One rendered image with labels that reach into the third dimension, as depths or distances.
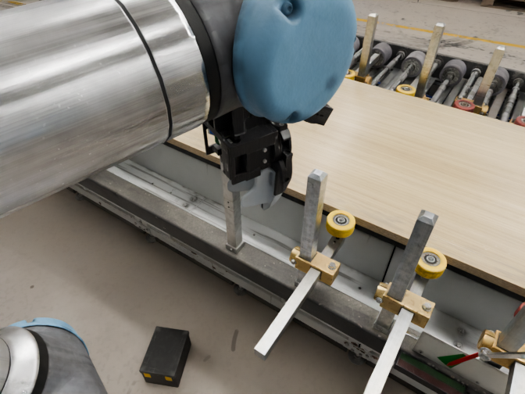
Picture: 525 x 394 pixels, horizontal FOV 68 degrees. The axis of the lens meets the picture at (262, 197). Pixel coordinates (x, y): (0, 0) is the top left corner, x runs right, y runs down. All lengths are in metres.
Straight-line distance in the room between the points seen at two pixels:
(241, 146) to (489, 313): 1.03
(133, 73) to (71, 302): 2.07
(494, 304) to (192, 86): 1.18
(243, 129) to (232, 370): 1.51
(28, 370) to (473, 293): 1.09
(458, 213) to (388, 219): 0.21
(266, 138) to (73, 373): 0.35
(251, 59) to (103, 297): 2.03
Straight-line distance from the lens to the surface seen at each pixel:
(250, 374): 1.84
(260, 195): 0.50
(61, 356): 0.53
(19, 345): 0.51
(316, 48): 0.20
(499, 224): 1.27
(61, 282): 2.31
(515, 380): 1.04
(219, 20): 0.19
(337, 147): 1.39
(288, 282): 1.21
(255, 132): 0.43
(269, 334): 0.98
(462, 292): 1.28
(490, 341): 1.06
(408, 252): 0.91
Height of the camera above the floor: 1.70
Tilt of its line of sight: 43 degrees down
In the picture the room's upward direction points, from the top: straight up
